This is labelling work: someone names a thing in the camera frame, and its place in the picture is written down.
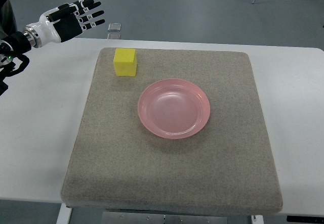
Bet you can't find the lower floor outlet plate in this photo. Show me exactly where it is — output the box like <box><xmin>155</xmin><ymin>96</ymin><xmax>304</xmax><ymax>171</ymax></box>
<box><xmin>107</xmin><ymin>33</ymin><xmax>121</xmax><ymax>39</ymax></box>

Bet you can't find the floor outlet plate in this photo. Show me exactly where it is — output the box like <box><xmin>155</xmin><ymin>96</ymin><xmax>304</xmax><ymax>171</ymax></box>
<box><xmin>107</xmin><ymin>33</ymin><xmax>121</xmax><ymax>39</ymax></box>
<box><xmin>107</xmin><ymin>23</ymin><xmax>122</xmax><ymax>31</ymax></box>

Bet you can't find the pink plate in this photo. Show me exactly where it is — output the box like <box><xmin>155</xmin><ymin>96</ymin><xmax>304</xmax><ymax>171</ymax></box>
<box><xmin>137</xmin><ymin>78</ymin><xmax>211</xmax><ymax>140</ymax></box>

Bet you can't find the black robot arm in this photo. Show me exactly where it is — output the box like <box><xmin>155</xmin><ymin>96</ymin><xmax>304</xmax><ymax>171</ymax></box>
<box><xmin>1</xmin><ymin>0</ymin><xmax>31</xmax><ymax>94</ymax></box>

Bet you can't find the white table leg frame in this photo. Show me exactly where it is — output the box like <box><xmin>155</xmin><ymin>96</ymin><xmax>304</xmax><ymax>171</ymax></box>
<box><xmin>56</xmin><ymin>203</ymin><xmax>72</xmax><ymax>224</ymax></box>

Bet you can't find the yellow foam block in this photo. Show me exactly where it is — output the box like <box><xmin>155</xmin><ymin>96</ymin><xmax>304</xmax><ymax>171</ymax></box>
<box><xmin>113</xmin><ymin>48</ymin><xmax>137</xmax><ymax>77</ymax></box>

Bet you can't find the upper floor outlet plate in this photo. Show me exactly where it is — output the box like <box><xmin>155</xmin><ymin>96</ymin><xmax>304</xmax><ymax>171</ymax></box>
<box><xmin>107</xmin><ymin>23</ymin><xmax>122</xmax><ymax>31</ymax></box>

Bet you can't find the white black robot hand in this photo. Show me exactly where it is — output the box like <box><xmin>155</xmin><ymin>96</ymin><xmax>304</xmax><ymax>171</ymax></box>
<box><xmin>23</xmin><ymin>0</ymin><xmax>105</xmax><ymax>48</ymax></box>

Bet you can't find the grey metal base plate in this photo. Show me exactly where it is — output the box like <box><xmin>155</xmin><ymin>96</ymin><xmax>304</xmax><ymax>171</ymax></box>
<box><xmin>101</xmin><ymin>212</ymin><xmax>228</xmax><ymax>224</ymax></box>

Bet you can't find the beige felt mat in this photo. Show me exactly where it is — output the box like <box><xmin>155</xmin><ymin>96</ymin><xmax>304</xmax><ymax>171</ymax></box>
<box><xmin>61</xmin><ymin>48</ymin><xmax>283</xmax><ymax>216</ymax></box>

